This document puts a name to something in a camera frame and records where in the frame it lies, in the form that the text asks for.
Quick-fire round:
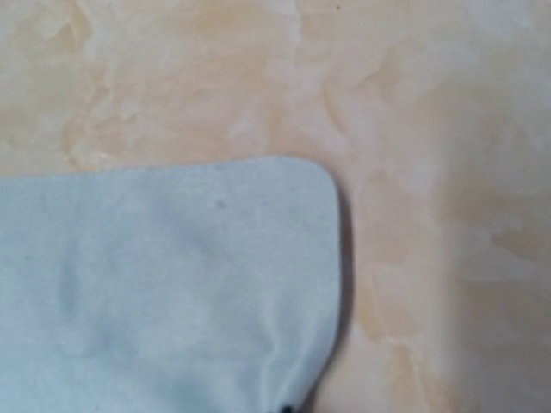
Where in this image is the blue cleaning cloth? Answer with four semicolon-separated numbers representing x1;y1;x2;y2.
1;157;341;412

